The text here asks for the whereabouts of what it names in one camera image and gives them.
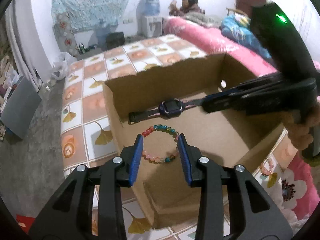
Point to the blue water jug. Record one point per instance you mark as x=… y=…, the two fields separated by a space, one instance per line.
x=152 y=5

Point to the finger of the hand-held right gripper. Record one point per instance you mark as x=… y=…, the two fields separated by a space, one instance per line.
x=250 y=87
x=225 y=105

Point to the blue patterned wall cloth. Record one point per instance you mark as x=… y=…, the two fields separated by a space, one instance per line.
x=92 y=2

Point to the white wall socket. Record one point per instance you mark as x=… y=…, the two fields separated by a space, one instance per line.
x=128 y=20

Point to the white water dispenser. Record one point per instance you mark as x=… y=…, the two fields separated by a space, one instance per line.
x=151 y=26

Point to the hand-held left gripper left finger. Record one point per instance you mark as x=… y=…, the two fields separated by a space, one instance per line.
x=136 y=157

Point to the patchwork hanging cloth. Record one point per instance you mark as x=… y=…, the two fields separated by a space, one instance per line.
x=65 y=35

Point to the white plastic bag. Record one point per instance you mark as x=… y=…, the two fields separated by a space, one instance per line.
x=60 y=66

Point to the grey blanket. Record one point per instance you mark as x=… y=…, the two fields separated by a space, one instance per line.
x=205 y=20

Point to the red gift bag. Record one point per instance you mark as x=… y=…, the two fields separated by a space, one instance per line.
x=25 y=222

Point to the drink can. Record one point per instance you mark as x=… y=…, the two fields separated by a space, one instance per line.
x=81 y=48

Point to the blue printed blanket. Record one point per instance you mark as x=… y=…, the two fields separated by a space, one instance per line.
x=240 y=27

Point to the pink floral blanket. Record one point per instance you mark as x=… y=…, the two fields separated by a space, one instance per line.
x=220 y=42

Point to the black box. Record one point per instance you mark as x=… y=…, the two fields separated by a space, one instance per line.
x=115 y=40

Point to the person's right hand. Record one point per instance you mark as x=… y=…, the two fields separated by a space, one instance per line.
x=296 y=133

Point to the white curtain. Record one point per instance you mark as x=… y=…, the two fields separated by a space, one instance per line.
x=27 y=42

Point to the clear empty water jug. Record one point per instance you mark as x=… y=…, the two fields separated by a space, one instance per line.
x=103 y=37

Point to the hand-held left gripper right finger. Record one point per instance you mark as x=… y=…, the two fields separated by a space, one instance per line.
x=183 y=157

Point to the grey board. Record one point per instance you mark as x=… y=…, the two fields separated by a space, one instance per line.
x=20 y=110

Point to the large cardboard box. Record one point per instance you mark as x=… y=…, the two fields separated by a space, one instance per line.
x=212 y=135

